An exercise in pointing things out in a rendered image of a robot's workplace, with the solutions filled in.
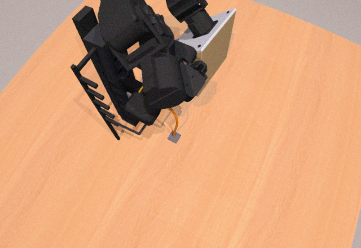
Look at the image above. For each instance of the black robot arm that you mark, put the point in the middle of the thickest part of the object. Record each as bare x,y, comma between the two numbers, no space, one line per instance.
167,81

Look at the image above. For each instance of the black power strip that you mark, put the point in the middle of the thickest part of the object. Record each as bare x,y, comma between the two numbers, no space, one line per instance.
88,27

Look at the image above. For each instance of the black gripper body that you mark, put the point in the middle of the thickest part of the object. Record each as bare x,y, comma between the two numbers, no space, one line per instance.
137,107

